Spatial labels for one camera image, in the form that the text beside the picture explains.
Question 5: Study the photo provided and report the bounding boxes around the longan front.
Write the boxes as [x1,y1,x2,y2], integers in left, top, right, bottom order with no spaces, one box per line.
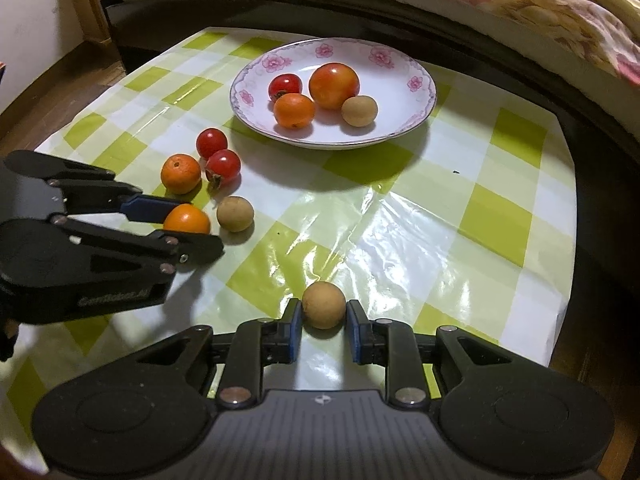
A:
[341,96,378,128]

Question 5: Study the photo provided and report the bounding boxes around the mandarin orange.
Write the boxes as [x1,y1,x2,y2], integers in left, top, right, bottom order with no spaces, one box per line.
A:
[273,93,316,129]
[163,204,210,234]
[160,154,202,195]

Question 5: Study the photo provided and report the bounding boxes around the large red-orange tomato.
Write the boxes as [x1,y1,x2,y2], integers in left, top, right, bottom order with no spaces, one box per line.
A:
[308,63,360,110]

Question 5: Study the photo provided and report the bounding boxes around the white floral plate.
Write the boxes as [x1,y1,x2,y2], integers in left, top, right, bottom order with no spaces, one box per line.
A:
[230,38,437,150]

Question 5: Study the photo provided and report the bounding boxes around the green checked tablecloth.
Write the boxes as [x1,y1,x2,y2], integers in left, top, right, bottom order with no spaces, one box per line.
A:
[1,30,577,468]

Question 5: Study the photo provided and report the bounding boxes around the cherry tomato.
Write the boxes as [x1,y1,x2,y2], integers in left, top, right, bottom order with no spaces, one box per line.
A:
[196,128,228,159]
[268,74,303,103]
[205,148,241,188]

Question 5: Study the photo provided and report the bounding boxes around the dark bed frame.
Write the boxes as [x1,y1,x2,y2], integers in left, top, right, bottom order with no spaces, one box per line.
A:
[99,0,639,209]

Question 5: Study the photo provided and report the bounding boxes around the longan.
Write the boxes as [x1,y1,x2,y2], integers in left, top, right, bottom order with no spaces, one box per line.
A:
[302,281,346,330]
[216,196,255,233]
[341,96,378,128]

